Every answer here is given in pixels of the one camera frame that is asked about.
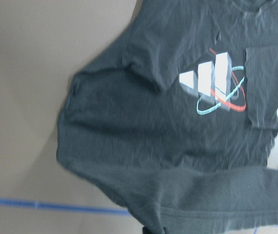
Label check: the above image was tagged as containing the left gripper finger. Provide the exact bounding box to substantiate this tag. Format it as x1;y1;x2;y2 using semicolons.
142;227;153;234

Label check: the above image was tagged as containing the black graphic t-shirt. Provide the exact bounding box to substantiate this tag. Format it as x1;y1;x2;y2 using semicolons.
57;0;278;234

